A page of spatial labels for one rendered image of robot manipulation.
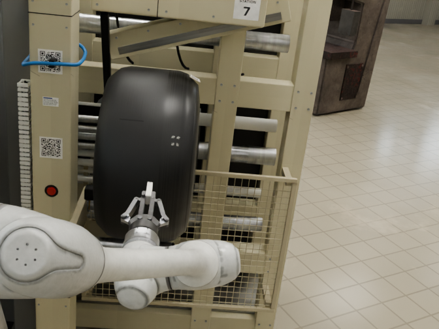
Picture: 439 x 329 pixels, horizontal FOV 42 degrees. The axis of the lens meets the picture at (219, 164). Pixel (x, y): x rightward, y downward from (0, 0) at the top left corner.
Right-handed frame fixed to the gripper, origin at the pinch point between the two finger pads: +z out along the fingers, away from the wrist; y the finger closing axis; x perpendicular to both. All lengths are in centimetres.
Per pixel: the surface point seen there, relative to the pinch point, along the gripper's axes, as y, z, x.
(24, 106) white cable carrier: 44, 38, -4
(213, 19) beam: -16, 64, -31
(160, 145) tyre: -1.8, 15.4, -6.6
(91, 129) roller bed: 28, 70, 20
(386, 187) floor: -190, 273, 168
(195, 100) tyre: -11.5, 32.9, -14.4
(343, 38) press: -189, 506, 117
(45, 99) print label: 36, 34, -9
